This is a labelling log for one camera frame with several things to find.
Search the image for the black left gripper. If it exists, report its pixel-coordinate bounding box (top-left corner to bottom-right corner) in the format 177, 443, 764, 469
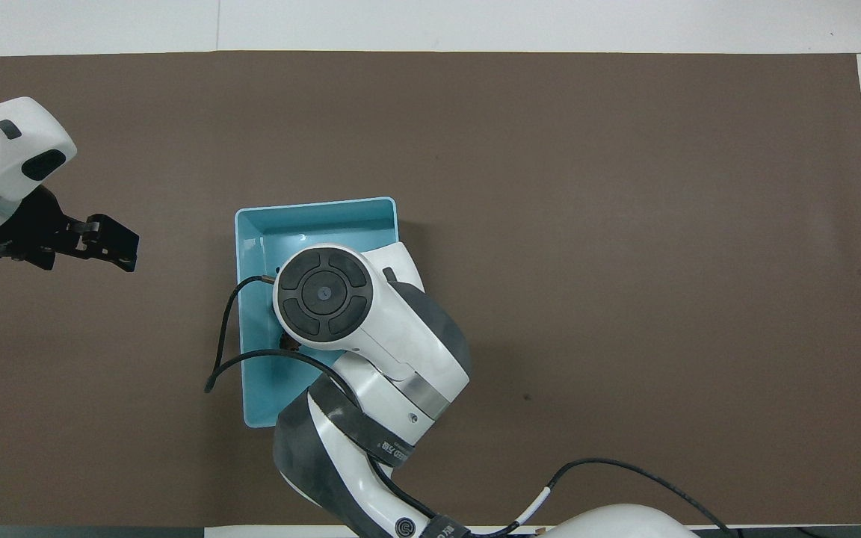
0, 185, 141, 274

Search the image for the light blue storage box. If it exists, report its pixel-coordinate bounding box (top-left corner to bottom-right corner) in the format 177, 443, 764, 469
233, 197, 425, 429

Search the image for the brown table mat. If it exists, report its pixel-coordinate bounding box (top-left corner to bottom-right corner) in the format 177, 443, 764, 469
0, 50, 861, 528

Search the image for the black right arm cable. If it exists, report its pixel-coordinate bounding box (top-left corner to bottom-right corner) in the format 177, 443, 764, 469
203, 274, 362, 410

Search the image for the black cable with white tag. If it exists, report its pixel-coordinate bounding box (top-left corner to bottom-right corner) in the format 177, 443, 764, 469
466, 457, 735, 538

